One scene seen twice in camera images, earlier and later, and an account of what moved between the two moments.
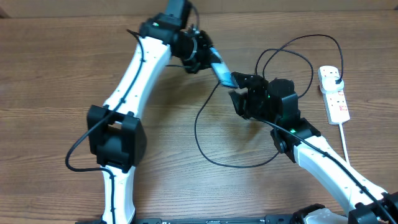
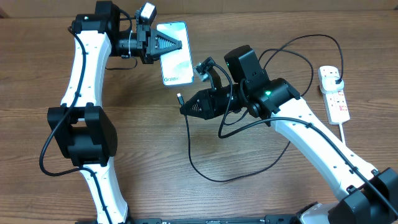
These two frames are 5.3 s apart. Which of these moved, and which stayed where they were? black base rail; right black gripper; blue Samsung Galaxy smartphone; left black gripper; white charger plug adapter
Moved: right black gripper; blue Samsung Galaxy smartphone; left black gripper
Stayed: black base rail; white charger plug adapter
